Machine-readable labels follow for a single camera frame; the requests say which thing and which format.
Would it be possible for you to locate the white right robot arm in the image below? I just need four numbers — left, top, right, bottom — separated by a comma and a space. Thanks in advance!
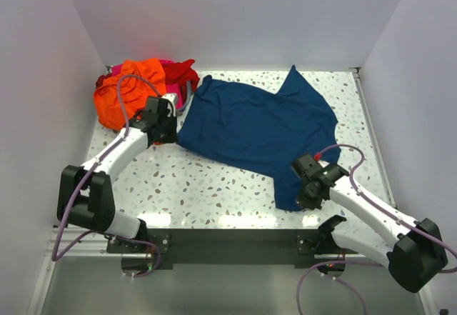
291, 154, 448, 293

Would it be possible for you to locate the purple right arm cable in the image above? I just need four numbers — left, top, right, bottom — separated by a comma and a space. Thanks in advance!
296, 144, 457, 315

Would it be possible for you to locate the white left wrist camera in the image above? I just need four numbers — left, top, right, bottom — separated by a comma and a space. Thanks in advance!
161, 93, 179, 117

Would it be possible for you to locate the blue t-shirt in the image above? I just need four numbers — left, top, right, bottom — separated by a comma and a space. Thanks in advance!
177, 67, 341, 211

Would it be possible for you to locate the grey laundry basket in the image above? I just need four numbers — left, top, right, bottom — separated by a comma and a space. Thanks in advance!
176, 81, 193, 115

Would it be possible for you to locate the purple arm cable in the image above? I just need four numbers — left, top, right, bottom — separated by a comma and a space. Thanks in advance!
296, 144, 457, 315
51, 74, 169, 279

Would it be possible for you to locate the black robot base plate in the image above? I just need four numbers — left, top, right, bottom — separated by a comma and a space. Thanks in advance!
106, 227, 358, 271

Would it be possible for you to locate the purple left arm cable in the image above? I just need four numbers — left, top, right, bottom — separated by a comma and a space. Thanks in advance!
51, 74, 169, 279

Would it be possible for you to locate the red t-shirt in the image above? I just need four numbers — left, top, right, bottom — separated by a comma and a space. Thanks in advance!
96, 58, 199, 91

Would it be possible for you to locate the orange t-shirt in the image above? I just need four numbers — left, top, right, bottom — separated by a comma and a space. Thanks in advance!
94, 58, 166, 131

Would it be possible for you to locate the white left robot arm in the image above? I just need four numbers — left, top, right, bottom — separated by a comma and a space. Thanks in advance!
56, 94, 178, 239

